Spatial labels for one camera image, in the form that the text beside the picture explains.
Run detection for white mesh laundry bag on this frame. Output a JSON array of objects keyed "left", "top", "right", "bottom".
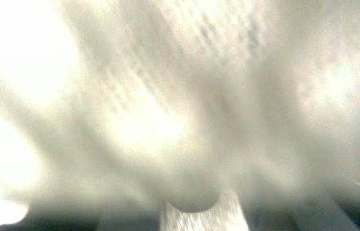
[{"left": 0, "top": 0, "right": 360, "bottom": 231}]

